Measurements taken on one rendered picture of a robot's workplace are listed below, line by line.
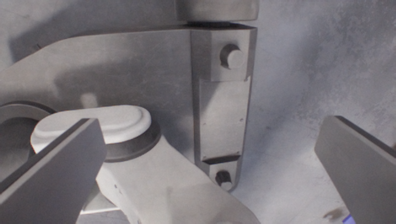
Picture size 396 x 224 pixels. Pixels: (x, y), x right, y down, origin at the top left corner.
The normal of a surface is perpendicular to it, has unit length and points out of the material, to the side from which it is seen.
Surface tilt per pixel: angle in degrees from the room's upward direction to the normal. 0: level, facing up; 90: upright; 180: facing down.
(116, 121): 90
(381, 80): 0
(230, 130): 0
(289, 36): 0
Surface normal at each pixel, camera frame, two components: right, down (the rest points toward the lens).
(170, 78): 0.19, 0.47
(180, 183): -0.02, -0.88
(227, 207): -0.10, -0.99
